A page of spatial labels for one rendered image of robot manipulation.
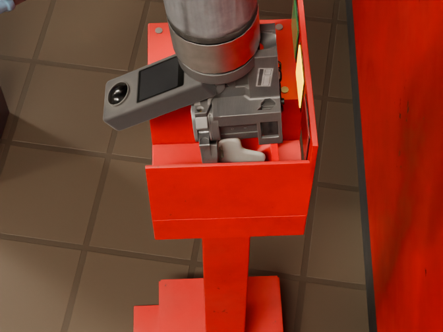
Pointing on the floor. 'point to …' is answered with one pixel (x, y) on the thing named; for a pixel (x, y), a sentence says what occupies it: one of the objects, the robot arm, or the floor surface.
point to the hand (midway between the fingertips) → (213, 164)
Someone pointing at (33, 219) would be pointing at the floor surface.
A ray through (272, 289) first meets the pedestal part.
